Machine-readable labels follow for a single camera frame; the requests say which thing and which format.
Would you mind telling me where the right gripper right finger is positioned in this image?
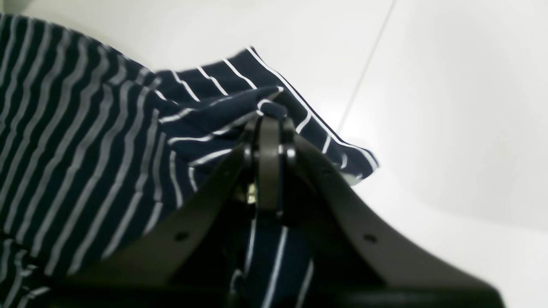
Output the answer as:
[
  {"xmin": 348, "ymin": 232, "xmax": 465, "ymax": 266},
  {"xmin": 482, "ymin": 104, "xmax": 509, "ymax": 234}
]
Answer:
[{"xmin": 281, "ymin": 120, "xmax": 505, "ymax": 308}]

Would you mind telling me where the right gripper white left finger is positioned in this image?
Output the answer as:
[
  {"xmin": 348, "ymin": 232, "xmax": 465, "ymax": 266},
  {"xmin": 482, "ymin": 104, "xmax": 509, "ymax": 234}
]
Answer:
[{"xmin": 49, "ymin": 115, "xmax": 281, "ymax": 308}]

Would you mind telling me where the navy white striped t-shirt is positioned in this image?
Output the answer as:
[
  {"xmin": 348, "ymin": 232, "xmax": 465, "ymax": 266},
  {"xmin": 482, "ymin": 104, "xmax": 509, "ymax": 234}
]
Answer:
[{"xmin": 1, "ymin": 13, "xmax": 378, "ymax": 308}]

